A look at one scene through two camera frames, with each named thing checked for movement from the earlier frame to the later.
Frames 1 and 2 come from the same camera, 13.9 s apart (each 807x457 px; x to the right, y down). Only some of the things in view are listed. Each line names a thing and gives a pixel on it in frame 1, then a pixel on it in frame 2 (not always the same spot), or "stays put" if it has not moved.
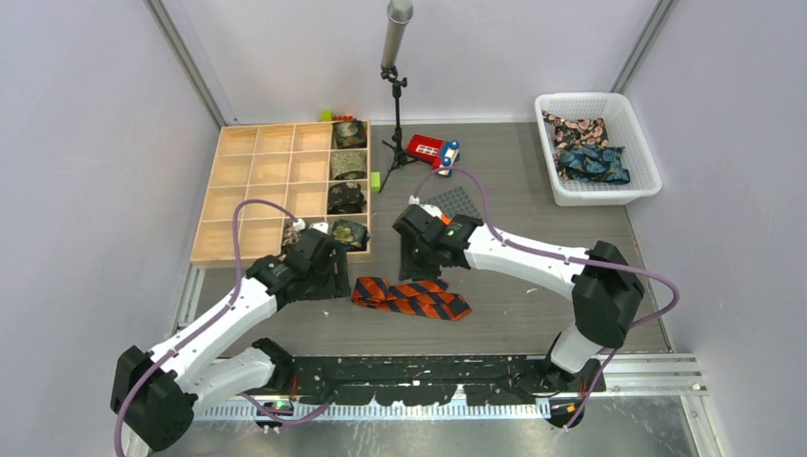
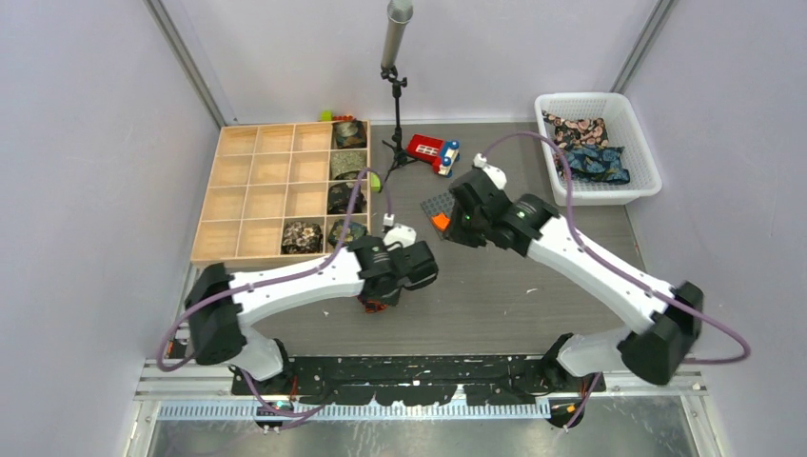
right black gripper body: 417,262 → 467,228
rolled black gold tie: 345,198 stays put
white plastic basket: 595,151 stays put
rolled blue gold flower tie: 353,234 stays put
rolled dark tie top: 350,134 stays put
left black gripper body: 325,283 → 390,299
